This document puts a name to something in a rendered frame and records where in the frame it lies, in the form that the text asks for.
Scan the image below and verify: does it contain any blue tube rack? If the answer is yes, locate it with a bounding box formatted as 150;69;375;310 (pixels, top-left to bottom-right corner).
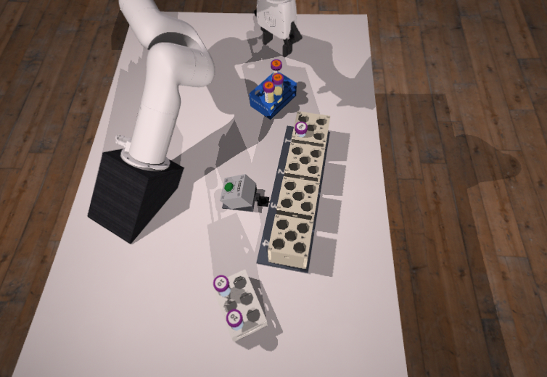
250;74;297;120

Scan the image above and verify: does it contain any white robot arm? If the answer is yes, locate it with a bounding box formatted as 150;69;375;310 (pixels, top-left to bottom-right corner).
115;0;215;172

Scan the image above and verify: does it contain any beige bucket adapter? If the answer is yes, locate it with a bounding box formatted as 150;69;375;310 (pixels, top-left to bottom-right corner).
292;111;330;147
276;176;320;220
284;142;325;182
268;214;313;269

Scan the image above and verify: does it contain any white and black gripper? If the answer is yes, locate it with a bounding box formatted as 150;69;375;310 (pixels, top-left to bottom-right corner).
254;0;303;57

